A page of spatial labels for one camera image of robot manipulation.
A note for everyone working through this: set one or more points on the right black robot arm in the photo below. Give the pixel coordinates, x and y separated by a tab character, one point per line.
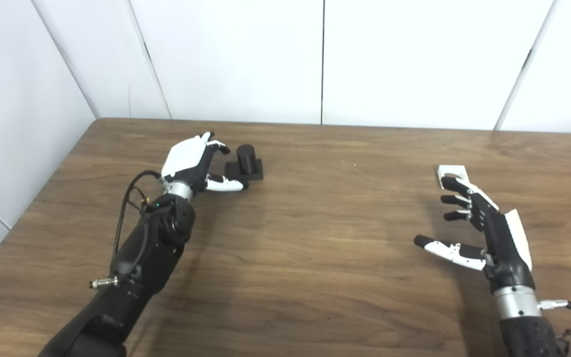
528	337

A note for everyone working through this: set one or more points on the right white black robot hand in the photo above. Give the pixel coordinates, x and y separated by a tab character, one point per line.
506	253

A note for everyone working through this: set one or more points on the black peg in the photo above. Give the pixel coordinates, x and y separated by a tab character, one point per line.
246	158

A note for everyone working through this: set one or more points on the white square piece with hole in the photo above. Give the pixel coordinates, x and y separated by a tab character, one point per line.
456	169

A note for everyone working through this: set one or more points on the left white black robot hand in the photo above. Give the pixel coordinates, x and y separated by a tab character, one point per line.
184	156

